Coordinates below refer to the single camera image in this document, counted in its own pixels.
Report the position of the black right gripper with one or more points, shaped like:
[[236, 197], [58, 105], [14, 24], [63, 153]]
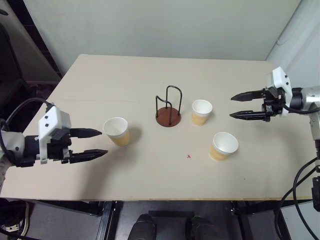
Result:
[[272, 103]]

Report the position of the dark rounded shape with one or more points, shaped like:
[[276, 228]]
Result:
[[142, 227]]

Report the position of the yellow white paper cup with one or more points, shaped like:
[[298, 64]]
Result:
[[117, 132], [201, 112], [223, 147]]

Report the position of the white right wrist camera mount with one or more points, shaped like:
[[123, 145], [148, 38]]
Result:
[[278, 78]]

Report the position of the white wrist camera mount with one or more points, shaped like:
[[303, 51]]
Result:
[[53, 120], [278, 78]]

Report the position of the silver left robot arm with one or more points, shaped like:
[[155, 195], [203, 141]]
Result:
[[18, 150]]

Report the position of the black box on stand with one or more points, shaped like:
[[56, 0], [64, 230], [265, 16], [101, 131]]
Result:
[[316, 192]]

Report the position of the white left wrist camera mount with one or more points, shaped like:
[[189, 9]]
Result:
[[53, 120]]

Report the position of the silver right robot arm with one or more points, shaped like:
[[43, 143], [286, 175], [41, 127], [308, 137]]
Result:
[[310, 97]]

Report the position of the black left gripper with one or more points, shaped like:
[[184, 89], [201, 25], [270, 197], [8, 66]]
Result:
[[60, 147]]

